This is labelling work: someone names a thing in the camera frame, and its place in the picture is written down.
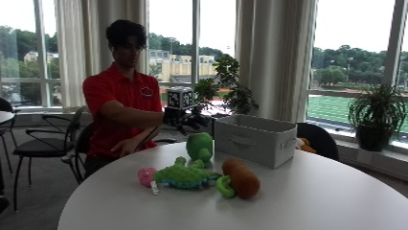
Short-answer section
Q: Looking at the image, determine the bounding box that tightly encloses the black office chair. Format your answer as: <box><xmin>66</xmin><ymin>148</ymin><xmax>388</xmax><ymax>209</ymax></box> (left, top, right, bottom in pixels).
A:
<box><xmin>61</xmin><ymin>121</ymin><xmax>179</xmax><ymax>186</ymax></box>

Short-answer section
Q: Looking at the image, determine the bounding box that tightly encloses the black glove cable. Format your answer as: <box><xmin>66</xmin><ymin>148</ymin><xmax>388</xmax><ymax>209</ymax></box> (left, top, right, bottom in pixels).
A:
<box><xmin>134</xmin><ymin>126</ymin><xmax>163</xmax><ymax>153</ymax></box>

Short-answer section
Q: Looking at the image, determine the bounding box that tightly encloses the white marker cube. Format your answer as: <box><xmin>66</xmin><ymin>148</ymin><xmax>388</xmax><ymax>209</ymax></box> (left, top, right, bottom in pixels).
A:
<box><xmin>166</xmin><ymin>86</ymin><xmax>196</xmax><ymax>110</ymax></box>

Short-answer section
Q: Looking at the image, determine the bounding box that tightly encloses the green plush crocodile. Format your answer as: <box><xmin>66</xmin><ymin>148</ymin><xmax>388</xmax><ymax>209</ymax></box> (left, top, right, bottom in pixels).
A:
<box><xmin>153</xmin><ymin>155</ymin><xmax>223</xmax><ymax>190</ymax></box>

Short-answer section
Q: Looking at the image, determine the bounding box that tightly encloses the narrow white curtain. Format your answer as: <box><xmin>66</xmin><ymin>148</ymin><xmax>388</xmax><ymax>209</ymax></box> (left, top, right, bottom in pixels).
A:
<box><xmin>53</xmin><ymin>0</ymin><xmax>150</xmax><ymax>113</ymax></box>

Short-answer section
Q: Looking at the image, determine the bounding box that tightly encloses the orange plush carrot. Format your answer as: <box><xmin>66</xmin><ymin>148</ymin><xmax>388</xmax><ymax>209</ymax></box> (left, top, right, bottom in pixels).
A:
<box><xmin>214</xmin><ymin>157</ymin><xmax>262</xmax><ymax>200</ymax></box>

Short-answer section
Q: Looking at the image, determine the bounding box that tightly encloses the black chair with thin legs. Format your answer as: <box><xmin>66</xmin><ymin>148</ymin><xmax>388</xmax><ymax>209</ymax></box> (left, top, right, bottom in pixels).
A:
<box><xmin>0</xmin><ymin>97</ymin><xmax>21</xmax><ymax>175</ymax></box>

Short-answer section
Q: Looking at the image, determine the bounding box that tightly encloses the black chair with armrests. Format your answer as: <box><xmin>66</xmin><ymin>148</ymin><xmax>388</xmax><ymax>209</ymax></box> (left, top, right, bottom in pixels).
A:
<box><xmin>12</xmin><ymin>104</ymin><xmax>89</xmax><ymax>213</ymax></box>

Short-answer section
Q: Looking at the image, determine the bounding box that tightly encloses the the person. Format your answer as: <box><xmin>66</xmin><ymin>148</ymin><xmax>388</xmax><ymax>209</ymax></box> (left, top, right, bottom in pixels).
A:
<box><xmin>81</xmin><ymin>18</ymin><xmax>165</xmax><ymax>180</ymax></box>

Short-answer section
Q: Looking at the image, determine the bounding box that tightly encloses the tall leafy plant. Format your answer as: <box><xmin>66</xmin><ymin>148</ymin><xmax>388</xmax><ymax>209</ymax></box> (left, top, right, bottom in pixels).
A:
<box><xmin>192</xmin><ymin>53</ymin><xmax>260</xmax><ymax>117</ymax></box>

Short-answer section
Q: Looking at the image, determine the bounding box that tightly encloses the grey fabric storage box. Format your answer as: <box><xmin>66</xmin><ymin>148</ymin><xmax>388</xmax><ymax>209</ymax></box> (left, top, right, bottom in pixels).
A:
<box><xmin>212</xmin><ymin>113</ymin><xmax>297</xmax><ymax>170</ymax></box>

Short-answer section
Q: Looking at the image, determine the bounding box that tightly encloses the pink plush toy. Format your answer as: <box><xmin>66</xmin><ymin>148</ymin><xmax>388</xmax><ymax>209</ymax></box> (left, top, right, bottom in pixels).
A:
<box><xmin>137</xmin><ymin>167</ymin><xmax>158</xmax><ymax>188</ymax></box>

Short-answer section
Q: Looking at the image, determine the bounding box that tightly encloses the orange plush toy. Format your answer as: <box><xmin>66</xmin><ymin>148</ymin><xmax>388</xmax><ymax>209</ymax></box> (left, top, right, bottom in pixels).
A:
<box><xmin>295</xmin><ymin>136</ymin><xmax>319</xmax><ymax>154</ymax></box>

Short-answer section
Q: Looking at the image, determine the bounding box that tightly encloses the potted plant with thin leaves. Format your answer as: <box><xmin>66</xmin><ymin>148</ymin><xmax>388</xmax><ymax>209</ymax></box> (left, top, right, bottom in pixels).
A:
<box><xmin>347</xmin><ymin>82</ymin><xmax>408</xmax><ymax>153</ymax></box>

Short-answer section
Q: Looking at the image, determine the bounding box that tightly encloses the green round plush toy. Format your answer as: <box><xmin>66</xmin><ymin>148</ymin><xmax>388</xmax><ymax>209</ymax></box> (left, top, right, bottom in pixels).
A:
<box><xmin>184</xmin><ymin>131</ymin><xmax>215</xmax><ymax>164</ymax></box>

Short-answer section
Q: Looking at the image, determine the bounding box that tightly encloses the wide white curtain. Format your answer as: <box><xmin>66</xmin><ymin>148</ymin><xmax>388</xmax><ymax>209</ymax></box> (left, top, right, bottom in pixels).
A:
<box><xmin>234</xmin><ymin>0</ymin><xmax>320</xmax><ymax>125</ymax></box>

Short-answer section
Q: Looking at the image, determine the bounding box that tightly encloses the round side table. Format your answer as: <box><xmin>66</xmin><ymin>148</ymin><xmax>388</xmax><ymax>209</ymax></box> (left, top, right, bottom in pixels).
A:
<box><xmin>0</xmin><ymin>109</ymin><xmax>16</xmax><ymax>127</ymax></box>

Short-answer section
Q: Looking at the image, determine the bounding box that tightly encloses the black round-backed chair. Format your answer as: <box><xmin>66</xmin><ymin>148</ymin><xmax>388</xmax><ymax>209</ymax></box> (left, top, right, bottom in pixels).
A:
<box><xmin>295</xmin><ymin>122</ymin><xmax>340</xmax><ymax>162</ymax></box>

